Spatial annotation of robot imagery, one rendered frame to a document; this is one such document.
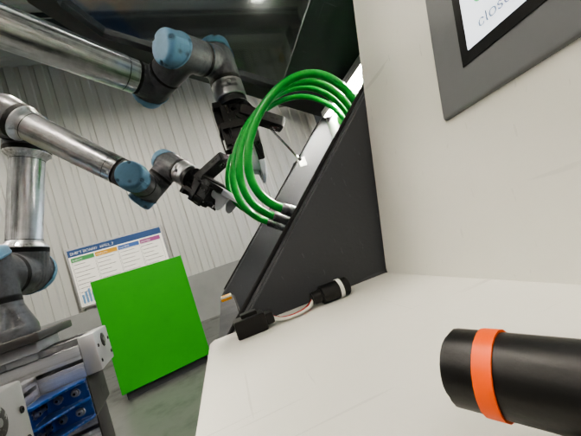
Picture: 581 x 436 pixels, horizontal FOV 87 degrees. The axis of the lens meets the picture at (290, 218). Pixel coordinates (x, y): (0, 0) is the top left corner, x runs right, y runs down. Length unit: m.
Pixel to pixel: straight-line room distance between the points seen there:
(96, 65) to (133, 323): 3.37
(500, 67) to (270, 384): 0.25
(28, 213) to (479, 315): 1.09
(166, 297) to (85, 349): 3.06
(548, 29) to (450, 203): 0.13
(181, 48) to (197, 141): 7.14
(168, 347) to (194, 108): 5.77
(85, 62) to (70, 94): 7.68
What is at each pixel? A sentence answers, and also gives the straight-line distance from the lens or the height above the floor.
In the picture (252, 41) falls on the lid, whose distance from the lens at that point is 1.02.
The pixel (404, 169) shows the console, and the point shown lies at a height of 1.09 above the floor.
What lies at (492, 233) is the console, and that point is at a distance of 0.27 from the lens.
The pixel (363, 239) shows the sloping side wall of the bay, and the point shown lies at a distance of 0.39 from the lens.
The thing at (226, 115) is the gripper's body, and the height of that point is 1.37.
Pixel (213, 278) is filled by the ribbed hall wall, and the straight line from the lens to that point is 7.18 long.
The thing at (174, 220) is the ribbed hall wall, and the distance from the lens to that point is 7.30.
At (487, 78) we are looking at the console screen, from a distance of 0.28.
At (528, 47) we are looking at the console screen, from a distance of 0.26.
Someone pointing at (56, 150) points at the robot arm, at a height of 1.45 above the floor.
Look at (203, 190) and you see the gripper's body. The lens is 0.89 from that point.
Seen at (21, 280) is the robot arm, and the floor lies 1.17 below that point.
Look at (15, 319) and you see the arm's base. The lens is 0.98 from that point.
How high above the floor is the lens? 1.05
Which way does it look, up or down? 4 degrees up
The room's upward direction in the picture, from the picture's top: 18 degrees counter-clockwise
